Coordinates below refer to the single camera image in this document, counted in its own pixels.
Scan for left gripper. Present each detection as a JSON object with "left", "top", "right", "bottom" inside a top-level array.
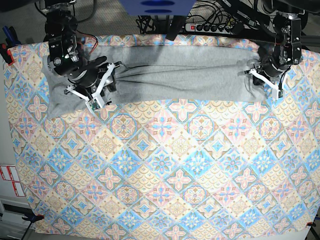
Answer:
[{"left": 244, "top": 56, "right": 290, "bottom": 100}]

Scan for patterned tile tablecloth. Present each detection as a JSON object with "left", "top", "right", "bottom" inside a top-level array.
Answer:
[{"left": 3, "top": 43, "right": 320, "bottom": 240}]

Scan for black orange clamp upper left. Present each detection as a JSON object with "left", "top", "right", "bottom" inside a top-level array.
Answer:
[{"left": 0, "top": 43, "right": 14, "bottom": 66}]

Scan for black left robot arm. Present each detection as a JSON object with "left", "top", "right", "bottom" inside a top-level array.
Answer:
[{"left": 244, "top": 0, "right": 304, "bottom": 102}]

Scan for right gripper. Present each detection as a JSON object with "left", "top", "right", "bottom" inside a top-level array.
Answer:
[{"left": 63, "top": 56, "right": 120, "bottom": 112}]

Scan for white power strip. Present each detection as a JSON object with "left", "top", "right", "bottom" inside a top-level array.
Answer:
[{"left": 184, "top": 23, "right": 231, "bottom": 34}]

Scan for black orange clamp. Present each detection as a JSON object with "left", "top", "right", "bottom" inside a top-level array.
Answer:
[
  {"left": 21, "top": 214, "right": 44, "bottom": 223},
  {"left": 0, "top": 43, "right": 14, "bottom": 66},
  {"left": 306, "top": 222, "right": 317, "bottom": 227}
]

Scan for black orange clamp lower left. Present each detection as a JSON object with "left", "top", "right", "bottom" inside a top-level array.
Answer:
[{"left": 21, "top": 214, "right": 44, "bottom": 223}]

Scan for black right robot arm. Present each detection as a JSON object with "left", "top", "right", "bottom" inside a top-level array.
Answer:
[{"left": 35, "top": 0, "right": 122, "bottom": 113}]

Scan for black orange clamp lower right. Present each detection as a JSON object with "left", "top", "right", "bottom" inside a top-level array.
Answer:
[{"left": 306, "top": 222, "right": 317, "bottom": 227}]

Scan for grey T-shirt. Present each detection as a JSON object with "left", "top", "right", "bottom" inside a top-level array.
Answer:
[{"left": 41, "top": 44, "right": 273, "bottom": 120}]

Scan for black support bracket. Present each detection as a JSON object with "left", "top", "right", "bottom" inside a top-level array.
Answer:
[{"left": 165, "top": 15, "right": 187, "bottom": 41}]

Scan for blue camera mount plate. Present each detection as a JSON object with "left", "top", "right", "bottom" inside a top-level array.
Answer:
[{"left": 119, "top": 0, "right": 196, "bottom": 16}]

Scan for red white label stickers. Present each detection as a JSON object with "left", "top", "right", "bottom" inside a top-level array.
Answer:
[{"left": 0, "top": 164, "right": 25, "bottom": 197}]

